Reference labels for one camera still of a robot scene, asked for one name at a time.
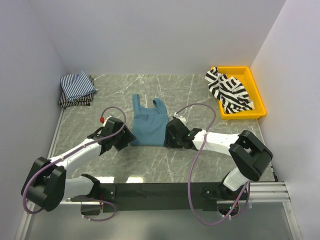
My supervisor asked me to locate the teal blue tank top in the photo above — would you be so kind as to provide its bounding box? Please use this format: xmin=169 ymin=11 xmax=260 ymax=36
xmin=131 ymin=94 xmax=169 ymax=147

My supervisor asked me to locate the black white striped top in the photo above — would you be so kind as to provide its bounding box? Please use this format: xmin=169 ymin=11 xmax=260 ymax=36
xmin=204 ymin=67 xmax=255 ymax=114

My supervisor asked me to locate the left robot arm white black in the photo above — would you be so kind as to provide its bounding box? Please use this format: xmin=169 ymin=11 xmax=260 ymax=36
xmin=21 ymin=116 xmax=136 ymax=212

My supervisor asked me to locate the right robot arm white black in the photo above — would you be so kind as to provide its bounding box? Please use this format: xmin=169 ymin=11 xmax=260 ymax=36
xmin=164 ymin=118 xmax=274 ymax=200

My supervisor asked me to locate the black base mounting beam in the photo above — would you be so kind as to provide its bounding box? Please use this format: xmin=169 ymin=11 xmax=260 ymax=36
xmin=70 ymin=182 xmax=251 ymax=216

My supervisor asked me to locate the dark striped folded top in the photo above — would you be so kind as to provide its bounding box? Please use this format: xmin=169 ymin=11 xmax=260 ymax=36
xmin=58 ymin=89 xmax=95 ymax=108

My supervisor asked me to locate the blue white striped folded top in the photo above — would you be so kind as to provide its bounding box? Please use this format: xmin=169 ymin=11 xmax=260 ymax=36
xmin=60 ymin=70 xmax=97 ymax=102

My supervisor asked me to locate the yellow plastic tray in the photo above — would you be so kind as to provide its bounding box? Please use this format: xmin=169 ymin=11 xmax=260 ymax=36
xmin=215 ymin=66 xmax=267 ymax=120

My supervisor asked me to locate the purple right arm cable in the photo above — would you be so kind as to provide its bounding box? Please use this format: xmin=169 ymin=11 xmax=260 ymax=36
xmin=174 ymin=103 xmax=251 ymax=226

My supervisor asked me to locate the aluminium extrusion rail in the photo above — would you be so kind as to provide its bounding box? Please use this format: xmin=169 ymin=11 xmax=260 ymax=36
xmin=60 ymin=182 xmax=291 ymax=205

